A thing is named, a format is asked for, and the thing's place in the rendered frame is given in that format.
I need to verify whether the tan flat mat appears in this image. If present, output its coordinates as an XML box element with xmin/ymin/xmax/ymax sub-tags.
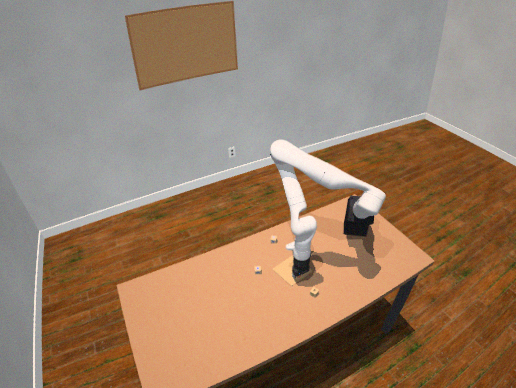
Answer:
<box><xmin>273</xmin><ymin>256</ymin><xmax>312</xmax><ymax>286</ymax></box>

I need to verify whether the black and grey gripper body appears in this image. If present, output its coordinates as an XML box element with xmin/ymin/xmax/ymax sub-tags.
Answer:
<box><xmin>286</xmin><ymin>241</ymin><xmax>311</xmax><ymax>276</ymax></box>

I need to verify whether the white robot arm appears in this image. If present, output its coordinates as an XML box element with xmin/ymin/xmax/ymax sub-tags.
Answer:
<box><xmin>270</xmin><ymin>140</ymin><xmax>386</xmax><ymax>252</ymax></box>

